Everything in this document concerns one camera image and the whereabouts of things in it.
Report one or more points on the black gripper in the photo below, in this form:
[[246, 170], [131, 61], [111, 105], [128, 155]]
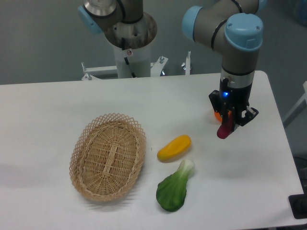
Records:
[[235, 100]]

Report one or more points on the purple red sweet potato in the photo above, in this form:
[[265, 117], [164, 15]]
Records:
[[226, 128]]

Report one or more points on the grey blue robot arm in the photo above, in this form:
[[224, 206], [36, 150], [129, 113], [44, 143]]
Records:
[[230, 27]]

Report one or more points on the orange round fruit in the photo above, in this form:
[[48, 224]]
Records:
[[219, 117]]

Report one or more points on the yellow mango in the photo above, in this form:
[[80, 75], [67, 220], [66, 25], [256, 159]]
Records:
[[174, 148]]

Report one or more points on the white furniture leg right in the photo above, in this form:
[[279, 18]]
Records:
[[296, 109]]

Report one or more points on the green bok choy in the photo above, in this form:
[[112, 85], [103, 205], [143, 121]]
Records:
[[171, 192]]

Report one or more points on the black device at edge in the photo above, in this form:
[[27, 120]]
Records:
[[298, 205]]

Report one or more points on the woven wicker basket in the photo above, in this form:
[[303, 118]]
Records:
[[108, 157]]

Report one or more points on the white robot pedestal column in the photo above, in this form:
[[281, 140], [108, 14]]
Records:
[[132, 42]]

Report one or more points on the white metal base frame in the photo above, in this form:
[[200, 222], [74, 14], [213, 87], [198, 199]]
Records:
[[142, 69]]

